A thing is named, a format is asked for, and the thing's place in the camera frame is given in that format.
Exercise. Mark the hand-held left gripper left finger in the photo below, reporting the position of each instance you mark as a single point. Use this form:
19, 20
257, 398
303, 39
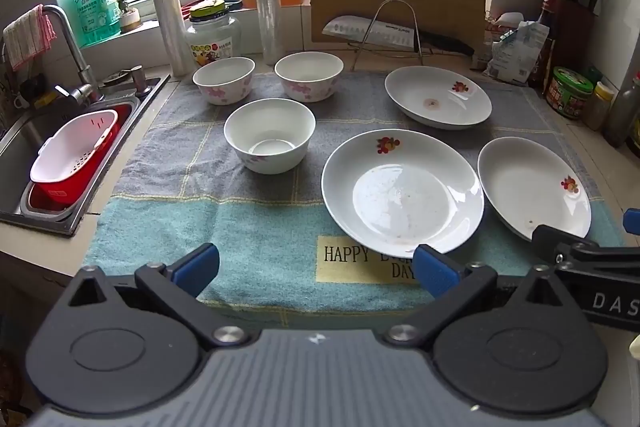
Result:
197, 264

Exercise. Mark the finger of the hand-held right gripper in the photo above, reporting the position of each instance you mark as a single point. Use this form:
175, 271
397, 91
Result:
550, 242
632, 223

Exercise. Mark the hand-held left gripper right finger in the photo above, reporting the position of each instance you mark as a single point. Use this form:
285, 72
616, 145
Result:
435, 269

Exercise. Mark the white plate red flower print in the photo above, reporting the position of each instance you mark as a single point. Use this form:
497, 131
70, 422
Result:
435, 92
525, 177
400, 197

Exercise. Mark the white bowl pink floral print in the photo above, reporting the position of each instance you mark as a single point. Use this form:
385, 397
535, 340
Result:
307, 72
270, 127
222, 79

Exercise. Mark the grey and teal checked towel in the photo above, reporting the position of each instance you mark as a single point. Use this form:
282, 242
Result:
175, 167

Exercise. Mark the dark glass bottle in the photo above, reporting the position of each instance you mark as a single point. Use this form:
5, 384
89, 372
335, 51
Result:
622, 117

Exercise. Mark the yellow lidded spice jar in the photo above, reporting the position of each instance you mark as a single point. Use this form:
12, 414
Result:
597, 109

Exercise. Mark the red plastic basin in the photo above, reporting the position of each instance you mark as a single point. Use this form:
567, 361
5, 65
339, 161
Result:
55, 194

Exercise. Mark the white plastic strainer basket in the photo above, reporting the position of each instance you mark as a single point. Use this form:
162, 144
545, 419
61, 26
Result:
75, 142

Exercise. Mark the white printed bag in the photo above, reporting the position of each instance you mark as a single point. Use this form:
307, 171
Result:
515, 52

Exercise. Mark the metal sink knob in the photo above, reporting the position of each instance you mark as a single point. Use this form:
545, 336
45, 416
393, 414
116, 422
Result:
140, 79

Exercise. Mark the wooden knife block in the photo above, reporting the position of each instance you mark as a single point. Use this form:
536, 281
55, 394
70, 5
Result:
570, 37

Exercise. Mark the steel sink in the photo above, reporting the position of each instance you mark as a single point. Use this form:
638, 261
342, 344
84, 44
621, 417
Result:
20, 142

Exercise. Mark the glass jar green lid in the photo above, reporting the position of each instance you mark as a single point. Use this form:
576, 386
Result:
212, 42

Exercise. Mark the dark sauce bottle red label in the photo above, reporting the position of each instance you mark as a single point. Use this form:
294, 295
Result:
547, 7

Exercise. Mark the short plastic wrap roll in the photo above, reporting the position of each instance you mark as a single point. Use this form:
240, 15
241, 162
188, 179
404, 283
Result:
170, 22

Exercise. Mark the metal faucet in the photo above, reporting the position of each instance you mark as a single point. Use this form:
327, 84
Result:
75, 52

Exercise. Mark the small potted plant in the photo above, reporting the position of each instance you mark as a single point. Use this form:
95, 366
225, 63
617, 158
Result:
129, 19

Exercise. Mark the pink dish cloth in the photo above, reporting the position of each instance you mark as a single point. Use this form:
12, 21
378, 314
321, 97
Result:
27, 34

